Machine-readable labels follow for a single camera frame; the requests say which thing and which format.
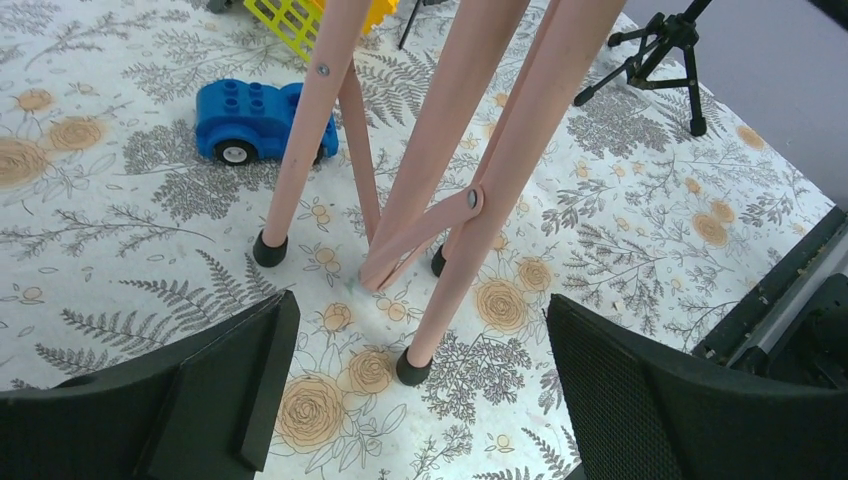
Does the blue microphone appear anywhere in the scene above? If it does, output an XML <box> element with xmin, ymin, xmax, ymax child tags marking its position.
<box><xmin>573</xmin><ymin>0</ymin><xmax>713</xmax><ymax>138</ymax></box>

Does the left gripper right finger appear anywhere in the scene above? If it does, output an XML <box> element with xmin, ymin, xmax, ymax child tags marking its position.
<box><xmin>546</xmin><ymin>294</ymin><xmax>847</xmax><ymax>479</ymax></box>

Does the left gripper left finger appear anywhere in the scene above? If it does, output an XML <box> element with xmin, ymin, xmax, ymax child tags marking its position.
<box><xmin>1</xmin><ymin>291</ymin><xmax>301</xmax><ymax>479</ymax></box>

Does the yellow toy block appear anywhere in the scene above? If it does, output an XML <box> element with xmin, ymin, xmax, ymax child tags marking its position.
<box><xmin>309</xmin><ymin>0</ymin><xmax>398</xmax><ymax>40</ymax></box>

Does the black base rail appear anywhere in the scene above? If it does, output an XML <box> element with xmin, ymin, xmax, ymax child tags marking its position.
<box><xmin>692</xmin><ymin>208</ymin><xmax>847</xmax><ymax>389</ymax></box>

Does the green toy grid piece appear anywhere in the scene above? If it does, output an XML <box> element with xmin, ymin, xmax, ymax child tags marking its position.
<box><xmin>243</xmin><ymin>0</ymin><xmax>322</xmax><ymax>63</ymax></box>

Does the blue toy car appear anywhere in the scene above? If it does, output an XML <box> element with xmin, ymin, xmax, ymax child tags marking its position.
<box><xmin>195</xmin><ymin>79</ymin><xmax>303</xmax><ymax>166</ymax></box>

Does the pink music stand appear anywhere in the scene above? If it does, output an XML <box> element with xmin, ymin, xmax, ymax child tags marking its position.
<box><xmin>252</xmin><ymin>0</ymin><xmax>627</xmax><ymax>388</ymax></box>

